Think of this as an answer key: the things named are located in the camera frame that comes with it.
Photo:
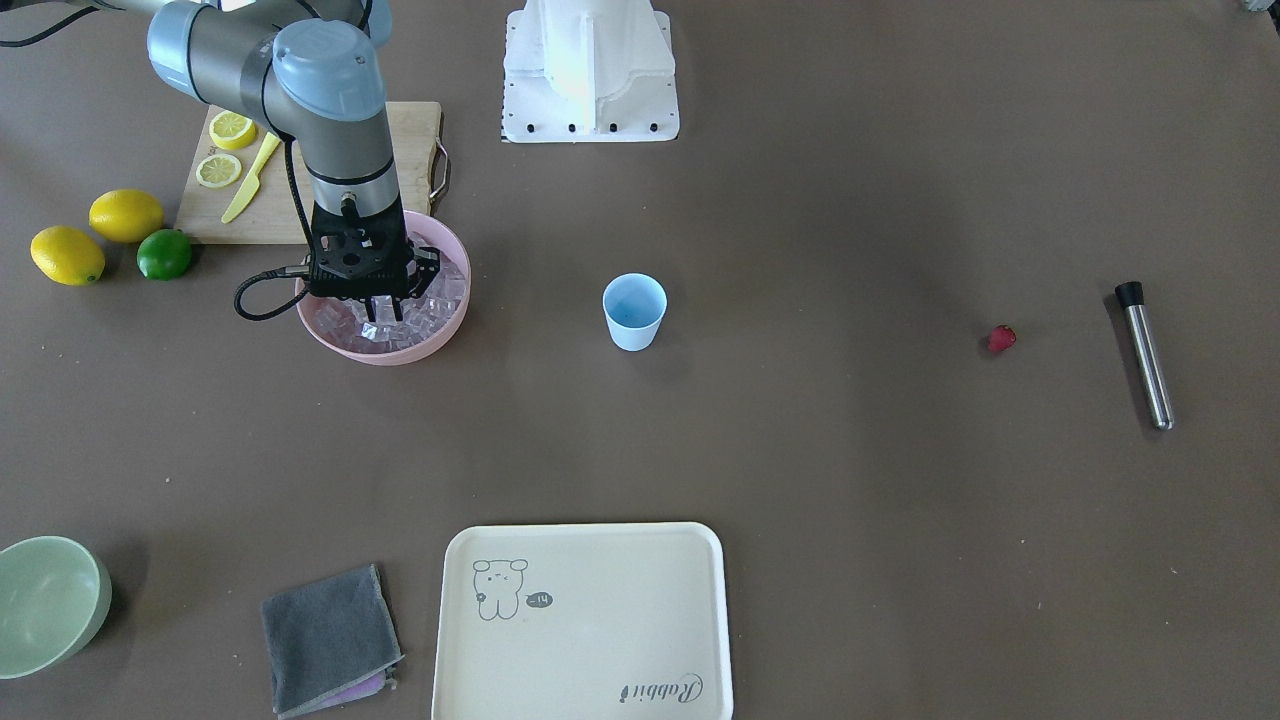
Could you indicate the lemon slice upper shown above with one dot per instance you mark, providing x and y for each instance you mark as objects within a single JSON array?
[{"x": 231, "y": 131}]

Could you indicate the light blue cup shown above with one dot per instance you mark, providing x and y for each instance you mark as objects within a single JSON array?
[{"x": 634, "y": 305}]

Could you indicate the yellow lemon near board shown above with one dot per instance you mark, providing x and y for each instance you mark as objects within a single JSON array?
[{"x": 126, "y": 215}]

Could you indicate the yellow lemon outer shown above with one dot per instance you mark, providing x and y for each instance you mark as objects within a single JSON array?
[{"x": 67, "y": 255}]

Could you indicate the lemon slice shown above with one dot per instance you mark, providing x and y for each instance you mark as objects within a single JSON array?
[
  {"x": 218, "y": 171},
  {"x": 231, "y": 131}
]

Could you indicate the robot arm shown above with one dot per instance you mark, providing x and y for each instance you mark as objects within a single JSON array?
[{"x": 307, "y": 70}]

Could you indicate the yellow plastic knife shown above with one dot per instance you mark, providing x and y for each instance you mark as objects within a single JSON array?
[{"x": 251, "y": 182}]

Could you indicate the cream rabbit tray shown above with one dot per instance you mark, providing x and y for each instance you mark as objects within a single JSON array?
[{"x": 584, "y": 621}]

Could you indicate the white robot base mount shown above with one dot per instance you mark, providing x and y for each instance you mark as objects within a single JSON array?
[{"x": 589, "y": 72}]

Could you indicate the steel muddler black tip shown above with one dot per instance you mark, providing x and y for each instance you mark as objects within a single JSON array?
[{"x": 1132, "y": 300}]

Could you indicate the grey folded cloth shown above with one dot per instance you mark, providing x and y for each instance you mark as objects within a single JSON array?
[{"x": 329, "y": 642}]

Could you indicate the green lime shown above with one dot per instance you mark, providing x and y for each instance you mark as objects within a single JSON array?
[{"x": 164, "y": 255}]

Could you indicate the pink bowl of ice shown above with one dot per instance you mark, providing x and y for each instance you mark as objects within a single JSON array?
[{"x": 427, "y": 322}]

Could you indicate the lemon slice lower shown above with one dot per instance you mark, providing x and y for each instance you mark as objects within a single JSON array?
[{"x": 218, "y": 171}]

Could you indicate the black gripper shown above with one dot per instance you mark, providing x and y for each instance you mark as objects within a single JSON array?
[{"x": 427, "y": 266}]

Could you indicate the red strawberry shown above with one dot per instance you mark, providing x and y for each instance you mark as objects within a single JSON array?
[{"x": 1001, "y": 339}]

